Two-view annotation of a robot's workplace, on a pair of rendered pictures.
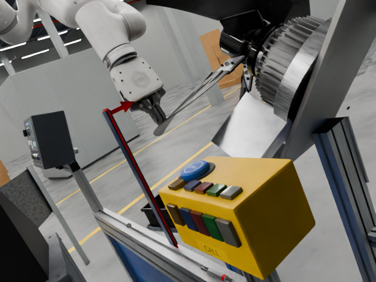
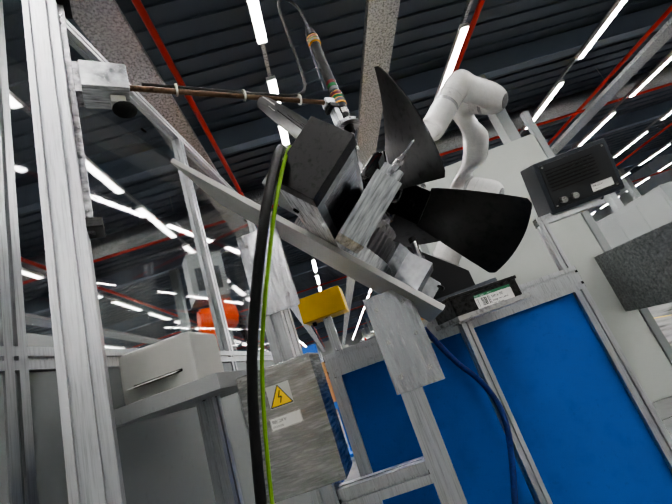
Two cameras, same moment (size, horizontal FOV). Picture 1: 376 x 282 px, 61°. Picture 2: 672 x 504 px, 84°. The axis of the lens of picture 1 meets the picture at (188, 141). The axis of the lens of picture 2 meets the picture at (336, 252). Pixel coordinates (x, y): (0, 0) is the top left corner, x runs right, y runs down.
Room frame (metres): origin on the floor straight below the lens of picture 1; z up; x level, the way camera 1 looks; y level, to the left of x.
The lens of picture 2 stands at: (1.19, -1.08, 0.78)
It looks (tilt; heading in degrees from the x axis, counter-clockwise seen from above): 18 degrees up; 123
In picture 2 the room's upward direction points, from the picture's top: 20 degrees counter-clockwise
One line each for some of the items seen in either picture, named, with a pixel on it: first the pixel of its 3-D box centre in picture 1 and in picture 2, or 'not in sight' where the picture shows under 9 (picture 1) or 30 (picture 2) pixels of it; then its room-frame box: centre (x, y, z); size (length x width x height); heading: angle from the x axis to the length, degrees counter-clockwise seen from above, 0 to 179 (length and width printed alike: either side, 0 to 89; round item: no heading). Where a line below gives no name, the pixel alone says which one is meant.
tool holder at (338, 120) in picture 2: not in sight; (341, 114); (0.80, -0.19, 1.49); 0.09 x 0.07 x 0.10; 65
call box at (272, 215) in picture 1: (231, 210); (323, 307); (0.37, -0.01, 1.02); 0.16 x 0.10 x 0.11; 30
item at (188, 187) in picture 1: (192, 186); not in sight; (0.36, 0.02, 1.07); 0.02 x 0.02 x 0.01; 30
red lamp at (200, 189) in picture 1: (203, 187); not in sight; (0.34, 0.01, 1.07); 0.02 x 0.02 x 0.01; 30
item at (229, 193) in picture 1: (231, 192); not in sight; (0.30, -0.02, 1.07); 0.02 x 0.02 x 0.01; 30
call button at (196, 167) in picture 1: (195, 171); not in sight; (0.41, 0.01, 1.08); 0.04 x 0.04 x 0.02
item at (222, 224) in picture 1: (228, 232); not in sight; (0.29, 0.00, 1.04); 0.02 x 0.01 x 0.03; 30
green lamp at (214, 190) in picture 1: (216, 189); not in sight; (0.32, -0.01, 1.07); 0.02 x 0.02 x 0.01; 30
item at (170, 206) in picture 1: (175, 214); not in sight; (0.38, 0.05, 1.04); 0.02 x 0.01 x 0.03; 30
